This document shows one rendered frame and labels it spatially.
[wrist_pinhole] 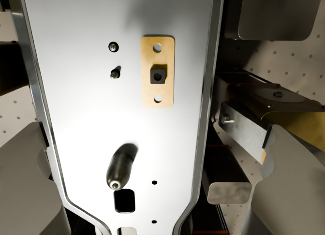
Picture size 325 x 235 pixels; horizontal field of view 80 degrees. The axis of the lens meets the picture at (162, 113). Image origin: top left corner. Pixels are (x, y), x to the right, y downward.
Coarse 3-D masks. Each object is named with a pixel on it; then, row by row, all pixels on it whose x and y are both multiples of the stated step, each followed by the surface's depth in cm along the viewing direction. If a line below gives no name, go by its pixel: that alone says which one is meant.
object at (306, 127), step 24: (216, 72) 41; (240, 72) 41; (216, 96) 40; (240, 96) 26; (264, 96) 25; (288, 96) 25; (264, 120) 21; (288, 120) 21; (312, 120) 21; (312, 144) 22
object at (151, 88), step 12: (144, 48) 22; (168, 48) 22; (144, 60) 22; (156, 60) 22; (168, 60) 22; (144, 72) 23; (156, 72) 22; (168, 72) 23; (144, 84) 23; (156, 84) 23; (168, 84) 23; (144, 96) 24; (168, 96) 24
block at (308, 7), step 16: (224, 0) 28; (240, 0) 23; (256, 0) 22; (272, 0) 22; (288, 0) 22; (304, 0) 22; (320, 0) 22; (224, 16) 28; (240, 16) 23; (256, 16) 23; (272, 16) 23; (288, 16) 23; (304, 16) 23; (224, 32) 28; (240, 32) 23; (256, 32) 23; (272, 32) 24; (288, 32) 24; (304, 32) 24
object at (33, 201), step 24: (24, 144) 9; (48, 144) 11; (0, 168) 8; (24, 168) 8; (48, 168) 9; (0, 192) 7; (24, 192) 7; (48, 192) 7; (0, 216) 6; (24, 216) 6; (48, 216) 6
